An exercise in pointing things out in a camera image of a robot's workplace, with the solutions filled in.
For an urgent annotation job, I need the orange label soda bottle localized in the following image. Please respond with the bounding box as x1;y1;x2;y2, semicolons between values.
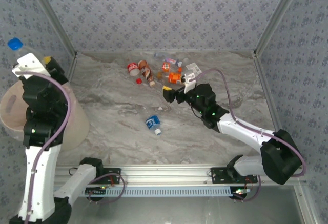
156;71;186;85

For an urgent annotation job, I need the clear bottle white label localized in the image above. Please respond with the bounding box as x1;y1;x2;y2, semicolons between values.
186;62;203;74

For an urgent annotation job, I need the blue label bottle white cap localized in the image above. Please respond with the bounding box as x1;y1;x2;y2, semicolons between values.
145;115;163;136

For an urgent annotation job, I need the brown label drink bottle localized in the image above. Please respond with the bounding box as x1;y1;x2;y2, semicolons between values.
137;59;156;88

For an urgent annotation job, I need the clear bottle purple label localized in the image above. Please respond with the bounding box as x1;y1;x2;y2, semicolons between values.
153;51;183;67

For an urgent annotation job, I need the red cola label bottle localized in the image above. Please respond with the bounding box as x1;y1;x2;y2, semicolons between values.
127;63;141;77

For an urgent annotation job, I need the blue yellow label soda bottle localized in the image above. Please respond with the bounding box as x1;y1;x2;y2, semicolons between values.
7;37;42;66

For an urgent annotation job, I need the round pink plastic bin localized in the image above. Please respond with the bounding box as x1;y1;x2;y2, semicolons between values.
0;80;91;152

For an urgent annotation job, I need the left small black controller board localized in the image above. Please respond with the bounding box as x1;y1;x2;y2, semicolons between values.
85;187;107;201

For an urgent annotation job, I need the small black controller board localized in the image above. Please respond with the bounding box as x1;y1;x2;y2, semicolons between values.
85;187;107;201
232;187;251;201

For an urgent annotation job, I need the right small black controller board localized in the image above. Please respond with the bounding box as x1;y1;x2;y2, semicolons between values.
232;187;251;201

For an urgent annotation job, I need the grey sheet metal panel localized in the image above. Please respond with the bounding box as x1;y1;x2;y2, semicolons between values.
11;185;321;224

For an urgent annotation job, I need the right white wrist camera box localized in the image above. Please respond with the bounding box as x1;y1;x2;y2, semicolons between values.
182;70;196;93

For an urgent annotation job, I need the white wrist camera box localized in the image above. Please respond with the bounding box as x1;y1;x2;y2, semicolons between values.
11;53;51;78
182;70;196;93

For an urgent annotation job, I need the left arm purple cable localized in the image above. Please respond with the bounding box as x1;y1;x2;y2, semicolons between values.
15;71;126;221

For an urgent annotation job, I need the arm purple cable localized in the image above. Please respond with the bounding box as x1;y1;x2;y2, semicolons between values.
15;71;126;221
192;68;307;203

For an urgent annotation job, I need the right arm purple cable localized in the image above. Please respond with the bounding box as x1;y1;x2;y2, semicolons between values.
192;68;307;203

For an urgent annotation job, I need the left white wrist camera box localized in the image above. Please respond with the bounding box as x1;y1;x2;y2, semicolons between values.
11;53;51;78

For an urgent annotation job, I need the left aluminium frame post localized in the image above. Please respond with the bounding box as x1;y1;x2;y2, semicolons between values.
25;0;78;57

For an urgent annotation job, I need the aluminium frame post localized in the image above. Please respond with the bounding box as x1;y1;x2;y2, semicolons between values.
253;0;306;57
25;0;78;57

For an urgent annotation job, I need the right aluminium table rail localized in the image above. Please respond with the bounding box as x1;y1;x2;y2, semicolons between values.
253;51;282;134

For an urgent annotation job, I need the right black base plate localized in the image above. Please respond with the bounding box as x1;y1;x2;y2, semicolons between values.
210;167;258;185

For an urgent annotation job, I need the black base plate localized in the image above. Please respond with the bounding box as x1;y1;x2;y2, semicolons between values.
210;167;258;185
97;168;121;185

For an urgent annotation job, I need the aluminium mounting rail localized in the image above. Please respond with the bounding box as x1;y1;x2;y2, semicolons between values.
53;164;308;187

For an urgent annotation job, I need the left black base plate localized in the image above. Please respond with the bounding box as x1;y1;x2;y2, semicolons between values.
97;168;121;185

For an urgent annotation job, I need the slotted grey cable duct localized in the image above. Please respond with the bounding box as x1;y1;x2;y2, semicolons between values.
76;186;237;198

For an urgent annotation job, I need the right aluminium frame post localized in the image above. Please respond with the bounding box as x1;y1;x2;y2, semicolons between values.
253;0;306;57

